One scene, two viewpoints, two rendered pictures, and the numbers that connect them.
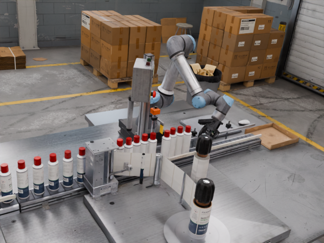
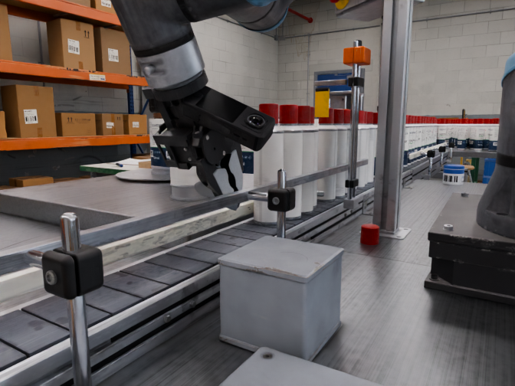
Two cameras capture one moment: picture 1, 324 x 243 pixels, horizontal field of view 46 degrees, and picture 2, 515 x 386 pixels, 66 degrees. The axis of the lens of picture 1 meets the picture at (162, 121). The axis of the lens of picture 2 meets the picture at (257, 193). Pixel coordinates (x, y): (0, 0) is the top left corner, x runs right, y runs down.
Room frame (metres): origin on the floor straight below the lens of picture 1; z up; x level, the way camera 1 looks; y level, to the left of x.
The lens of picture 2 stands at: (2.66, -0.45, 1.05)
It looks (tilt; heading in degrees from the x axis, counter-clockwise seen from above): 10 degrees down; 157
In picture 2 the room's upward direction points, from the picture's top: straight up
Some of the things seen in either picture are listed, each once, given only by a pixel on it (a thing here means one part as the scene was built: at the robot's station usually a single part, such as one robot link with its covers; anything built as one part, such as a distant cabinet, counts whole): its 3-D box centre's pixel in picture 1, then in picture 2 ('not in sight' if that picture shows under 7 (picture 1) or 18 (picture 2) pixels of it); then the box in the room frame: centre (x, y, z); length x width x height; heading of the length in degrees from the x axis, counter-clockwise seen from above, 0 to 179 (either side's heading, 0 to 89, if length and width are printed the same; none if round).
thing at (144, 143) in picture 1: (143, 150); (335, 153); (1.87, 0.09, 0.98); 0.05 x 0.05 x 0.20
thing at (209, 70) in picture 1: (204, 77); not in sight; (4.67, -0.48, 0.50); 0.42 x 0.41 x 0.28; 124
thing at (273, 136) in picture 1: (271, 135); not in sight; (2.51, -0.82, 0.85); 0.30 x 0.26 x 0.04; 126
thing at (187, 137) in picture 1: (186, 141); (268, 164); (2.03, -0.16, 0.98); 0.05 x 0.05 x 0.20
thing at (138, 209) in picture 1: (184, 215); (191, 190); (1.50, -0.17, 0.86); 0.80 x 0.67 x 0.05; 126
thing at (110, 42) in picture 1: (118, 46); not in sight; (5.84, 0.81, 0.45); 1.20 x 0.84 x 0.89; 36
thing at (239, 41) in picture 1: (239, 47); not in sight; (6.20, -1.13, 0.57); 1.20 x 0.85 x 1.14; 127
